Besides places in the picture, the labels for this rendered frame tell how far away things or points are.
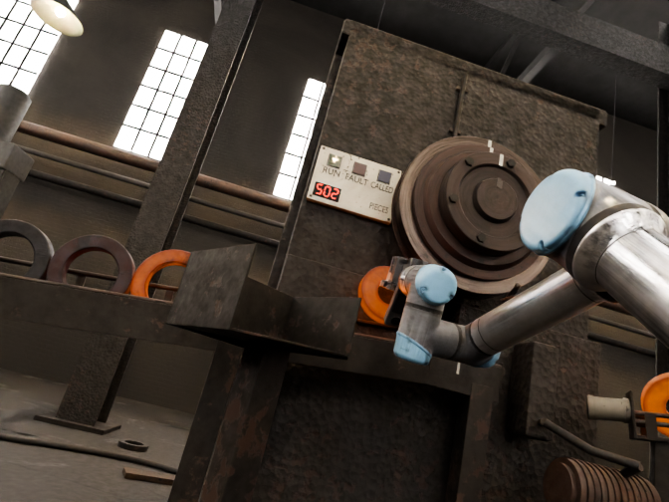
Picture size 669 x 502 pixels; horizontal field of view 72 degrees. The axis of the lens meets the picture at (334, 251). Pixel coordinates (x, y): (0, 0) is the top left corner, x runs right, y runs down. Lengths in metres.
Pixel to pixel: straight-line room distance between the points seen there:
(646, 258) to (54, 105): 8.74
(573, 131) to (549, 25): 4.41
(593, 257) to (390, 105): 1.10
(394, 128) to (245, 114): 7.05
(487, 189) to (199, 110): 3.36
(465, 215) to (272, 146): 7.12
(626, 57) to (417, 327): 5.94
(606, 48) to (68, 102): 7.73
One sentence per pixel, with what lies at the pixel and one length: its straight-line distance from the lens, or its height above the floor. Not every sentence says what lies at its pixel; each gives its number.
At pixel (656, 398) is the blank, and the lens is 1.36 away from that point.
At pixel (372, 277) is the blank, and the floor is 0.85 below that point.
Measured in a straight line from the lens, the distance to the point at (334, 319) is 0.91.
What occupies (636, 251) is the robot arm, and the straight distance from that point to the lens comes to 0.59.
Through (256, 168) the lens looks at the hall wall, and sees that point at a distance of 8.01.
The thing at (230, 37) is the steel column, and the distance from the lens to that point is 4.77.
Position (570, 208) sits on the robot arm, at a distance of 0.62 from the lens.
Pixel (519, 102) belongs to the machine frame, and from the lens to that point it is 1.82.
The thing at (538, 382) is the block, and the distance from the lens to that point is 1.32.
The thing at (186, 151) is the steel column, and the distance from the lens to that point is 4.13.
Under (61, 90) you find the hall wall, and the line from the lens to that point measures 9.08.
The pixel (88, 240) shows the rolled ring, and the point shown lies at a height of 0.74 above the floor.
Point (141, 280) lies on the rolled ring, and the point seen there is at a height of 0.69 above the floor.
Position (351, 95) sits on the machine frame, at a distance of 1.57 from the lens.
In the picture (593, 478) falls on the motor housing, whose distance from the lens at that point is 1.22.
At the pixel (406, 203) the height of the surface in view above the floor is 1.07.
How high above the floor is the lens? 0.51
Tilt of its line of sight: 19 degrees up
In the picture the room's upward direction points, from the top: 14 degrees clockwise
